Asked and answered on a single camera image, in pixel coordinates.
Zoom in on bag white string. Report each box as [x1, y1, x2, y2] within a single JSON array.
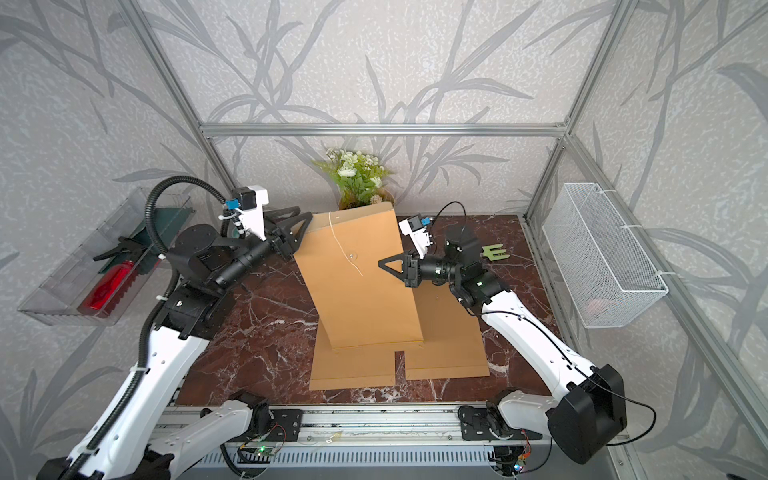
[[327, 211, 365, 278]]

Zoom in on brown file bag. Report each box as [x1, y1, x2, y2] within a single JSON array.
[[309, 323, 396, 391], [295, 202, 424, 350], [405, 283, 490, 380]]

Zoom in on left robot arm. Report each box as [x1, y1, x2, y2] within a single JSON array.
[[37, 175, 313, 479]]

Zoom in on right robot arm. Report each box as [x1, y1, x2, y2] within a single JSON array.
[[378, 214, 633, 465]]

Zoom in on green garden fork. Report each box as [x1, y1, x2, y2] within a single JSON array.
[[481, 244, 510, 262]]

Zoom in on pink flower pot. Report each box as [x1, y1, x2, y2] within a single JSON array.
[[338, 189, 395, 210]]

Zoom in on green plant white flowers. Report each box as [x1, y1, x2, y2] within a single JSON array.
[[313, 148, 391, 199]]

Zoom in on dark green cloth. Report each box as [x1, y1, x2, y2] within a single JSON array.
[[93, 207, 195, 275]]

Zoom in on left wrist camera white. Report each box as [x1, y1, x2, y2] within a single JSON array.
[[219, 185, 269, 241]]

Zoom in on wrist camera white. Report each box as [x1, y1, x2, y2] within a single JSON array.
[[398, 214, 433, 259], [219, 185, 269, 241]]

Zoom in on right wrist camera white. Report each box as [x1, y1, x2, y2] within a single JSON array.
[[398, 214, 433, 259]]

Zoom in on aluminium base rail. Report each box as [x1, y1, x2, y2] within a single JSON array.
[[124, 401, 632, 448]]

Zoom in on white wire mesh basket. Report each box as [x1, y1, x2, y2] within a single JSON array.
[[542, 183, 668, 329]]

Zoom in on clear plastic wall tray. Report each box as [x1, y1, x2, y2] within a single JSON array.
[[18, 188, 160, 326]]

